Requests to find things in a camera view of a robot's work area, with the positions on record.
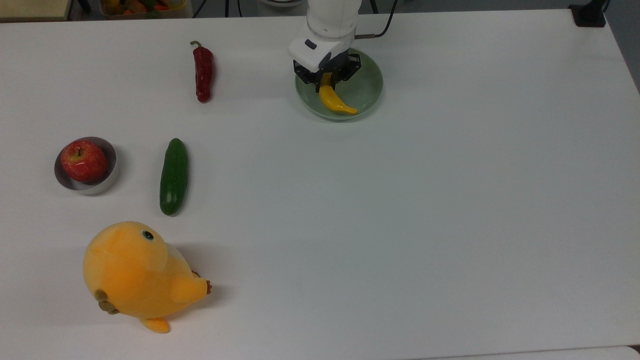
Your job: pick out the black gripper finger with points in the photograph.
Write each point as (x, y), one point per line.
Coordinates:
(347, 67)
(309, 75)

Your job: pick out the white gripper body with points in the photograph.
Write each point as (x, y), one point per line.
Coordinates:
(315, 52)

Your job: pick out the yellow banana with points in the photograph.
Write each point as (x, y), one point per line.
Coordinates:
(334, 101)

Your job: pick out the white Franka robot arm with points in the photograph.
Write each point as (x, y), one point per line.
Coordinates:
(332, 17)

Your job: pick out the pale green plastic plate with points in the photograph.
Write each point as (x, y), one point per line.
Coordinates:
(367, 87)

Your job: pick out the red chili pepper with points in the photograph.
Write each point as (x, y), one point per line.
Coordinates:
(203, 70)

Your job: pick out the dark green cucumber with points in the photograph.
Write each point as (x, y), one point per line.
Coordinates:
(174, 177)

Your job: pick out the crate of toy fruit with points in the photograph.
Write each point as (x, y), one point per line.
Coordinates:
(142, 7)

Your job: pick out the small metal bowl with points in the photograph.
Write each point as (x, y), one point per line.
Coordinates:
(107, 175)

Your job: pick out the red apple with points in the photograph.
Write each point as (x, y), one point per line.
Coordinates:
(84, 161)

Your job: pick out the black table clamp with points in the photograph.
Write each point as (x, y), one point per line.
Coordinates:
(589, 15)

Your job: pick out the orange plush chick toy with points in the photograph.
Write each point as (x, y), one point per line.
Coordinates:
(130, 272)

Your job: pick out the light wooden side table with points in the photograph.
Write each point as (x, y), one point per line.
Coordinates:
(32, 9)

